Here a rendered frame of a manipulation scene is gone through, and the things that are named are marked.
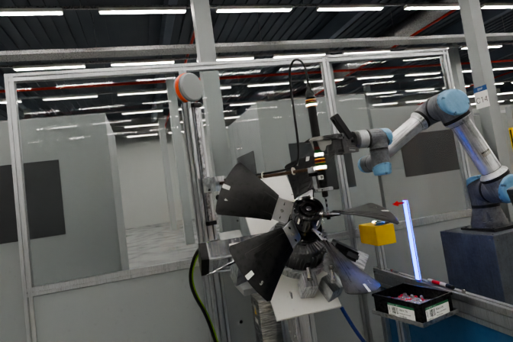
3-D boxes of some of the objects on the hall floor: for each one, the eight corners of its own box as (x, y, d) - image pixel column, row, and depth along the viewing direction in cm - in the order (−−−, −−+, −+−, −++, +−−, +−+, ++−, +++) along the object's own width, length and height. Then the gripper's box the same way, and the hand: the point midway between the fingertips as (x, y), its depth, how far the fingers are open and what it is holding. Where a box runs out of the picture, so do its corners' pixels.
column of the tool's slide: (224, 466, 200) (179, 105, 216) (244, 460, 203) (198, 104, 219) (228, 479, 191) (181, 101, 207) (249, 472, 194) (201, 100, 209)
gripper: (364, 150, 162) (314, 156, 156) (350, 153, 173) (304, 159, 167) (361, 128, 163) (311, 133, 157) (348, 133, 174) (301, 138, 168)
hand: (309, 139), depth 163 cm, fingers closed on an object, 4 cm apart
